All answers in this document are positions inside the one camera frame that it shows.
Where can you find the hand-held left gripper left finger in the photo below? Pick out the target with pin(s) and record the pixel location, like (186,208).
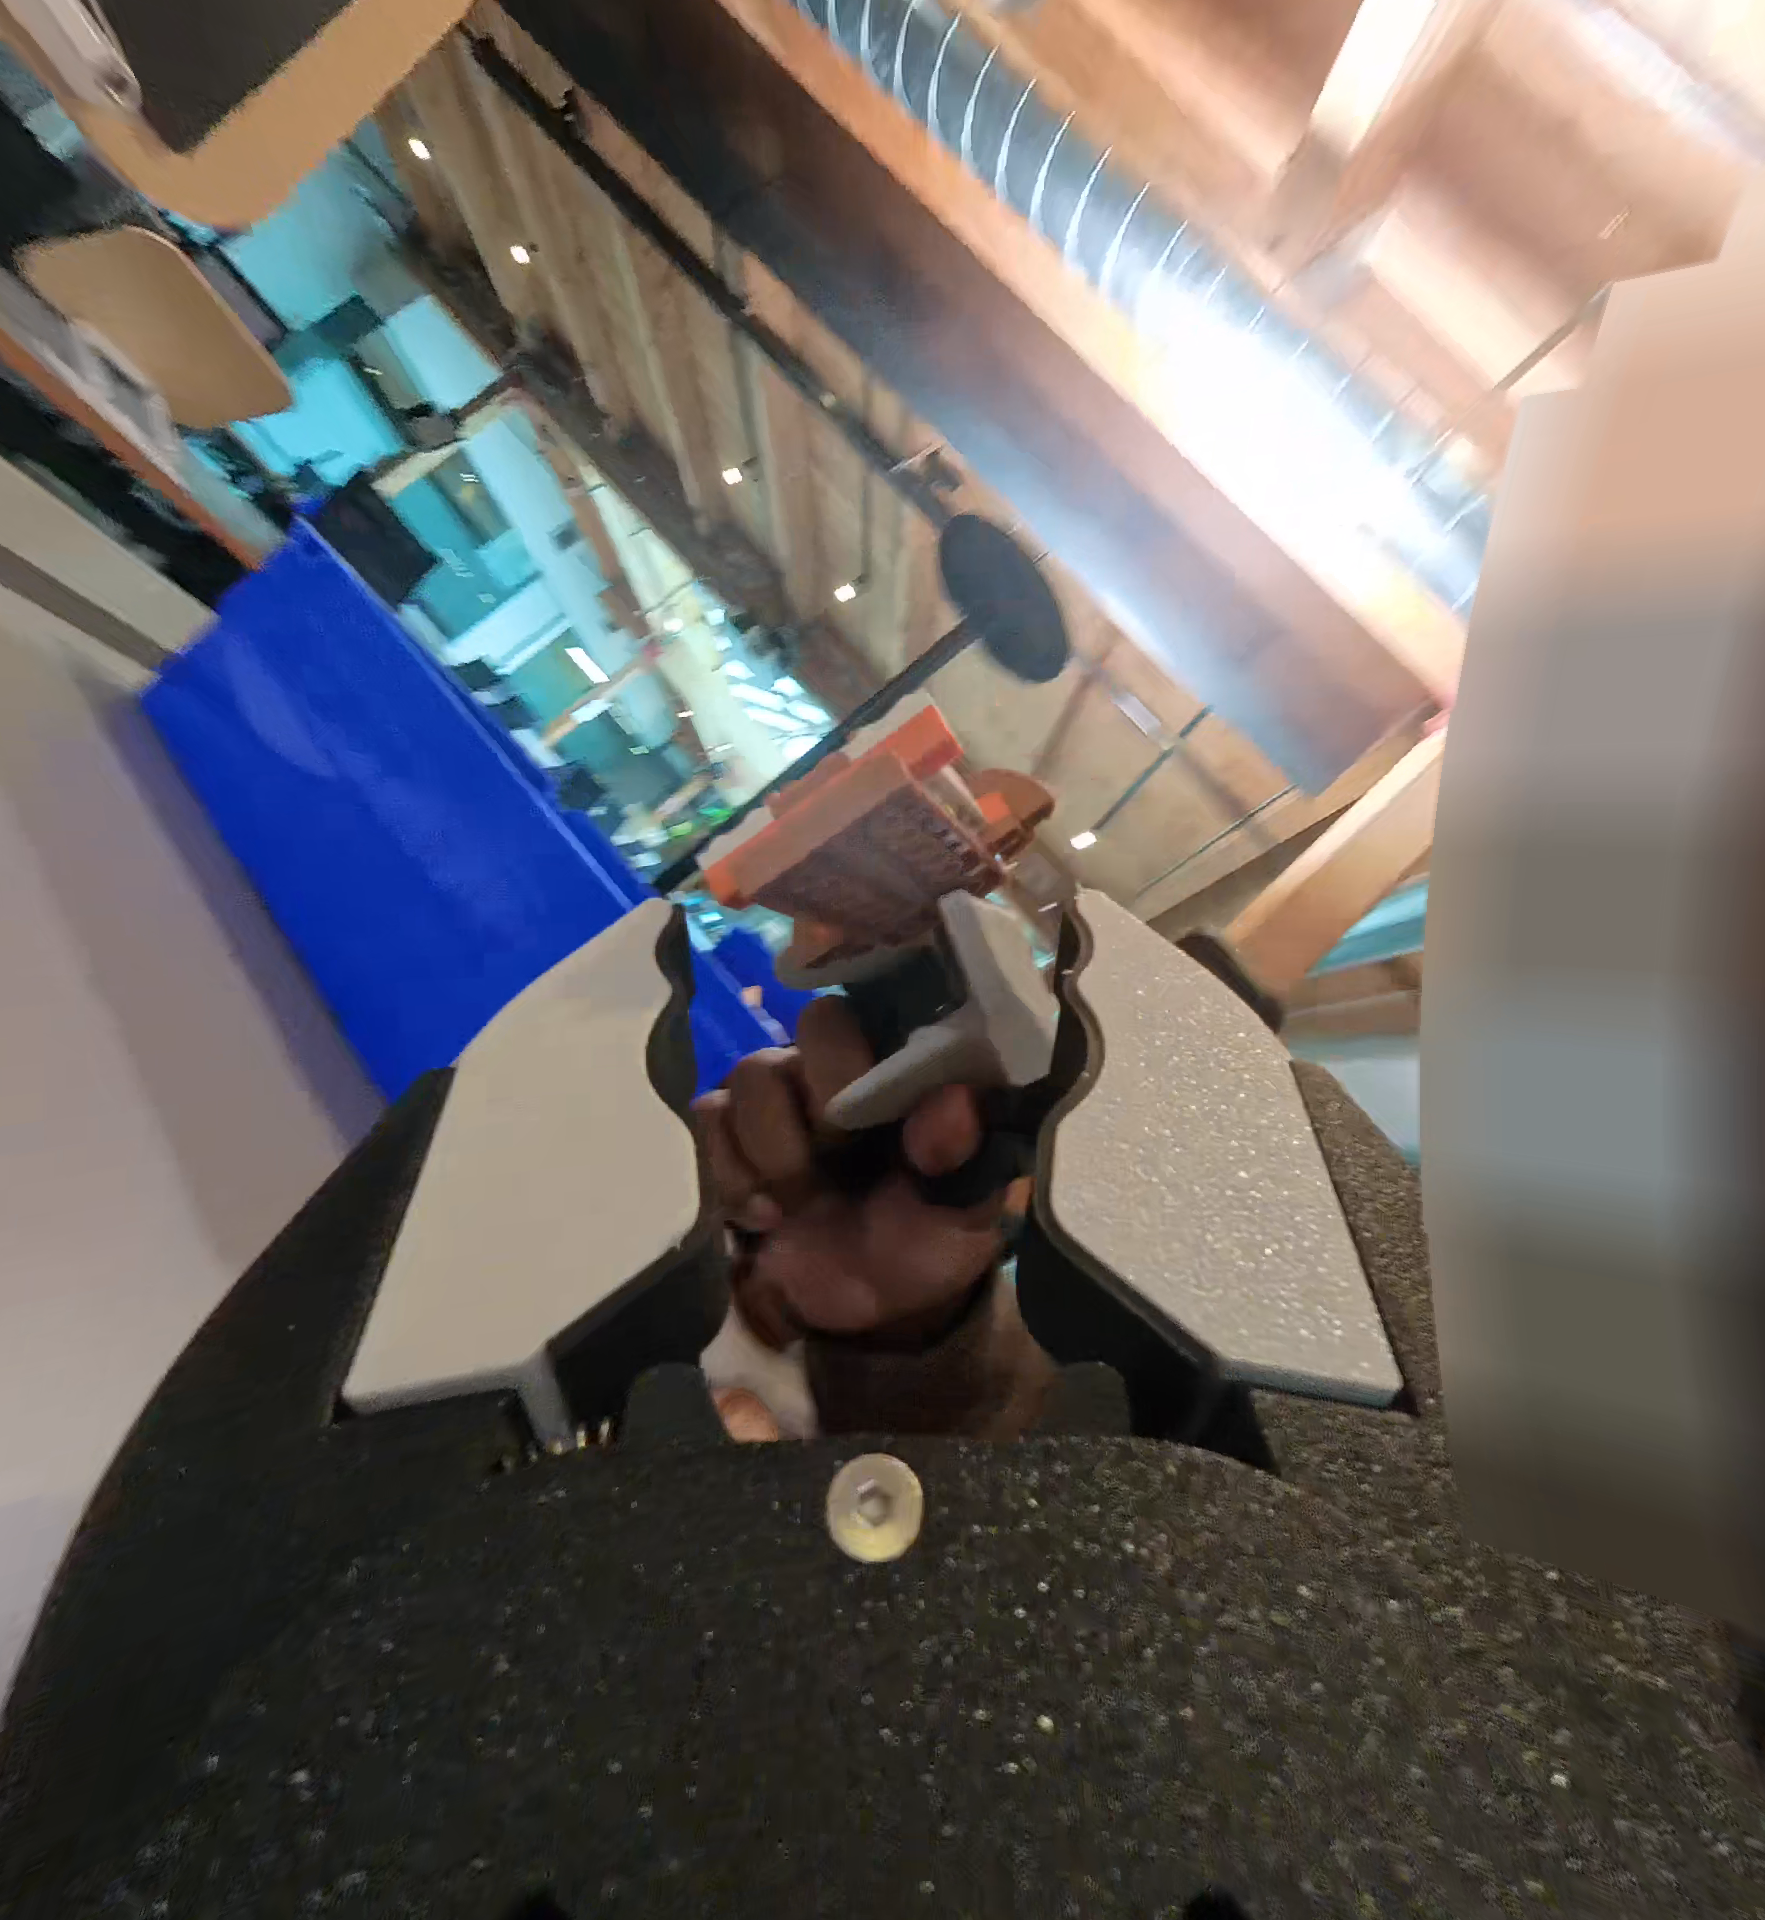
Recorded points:
(551,1183)

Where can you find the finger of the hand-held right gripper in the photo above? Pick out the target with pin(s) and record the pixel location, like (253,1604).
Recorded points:
(853,965)
(998,991)

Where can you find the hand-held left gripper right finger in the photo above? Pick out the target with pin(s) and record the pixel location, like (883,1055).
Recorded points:
(1212,1170)

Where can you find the orange lego model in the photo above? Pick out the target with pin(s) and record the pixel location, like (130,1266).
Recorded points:
(883,840)

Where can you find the person's right forearm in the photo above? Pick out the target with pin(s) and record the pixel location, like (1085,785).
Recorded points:
(927,1373)

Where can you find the person's right hand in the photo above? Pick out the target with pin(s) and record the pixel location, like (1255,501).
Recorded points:
(853,1230)

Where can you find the large blue plastic bin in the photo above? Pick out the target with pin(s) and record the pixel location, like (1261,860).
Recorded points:
(418,810)

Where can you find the wooden chair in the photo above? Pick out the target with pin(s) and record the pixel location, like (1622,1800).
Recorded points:
(163,322)

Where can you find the silver spiral ventilation duct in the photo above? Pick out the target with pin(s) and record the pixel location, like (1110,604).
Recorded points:
(1198,300)

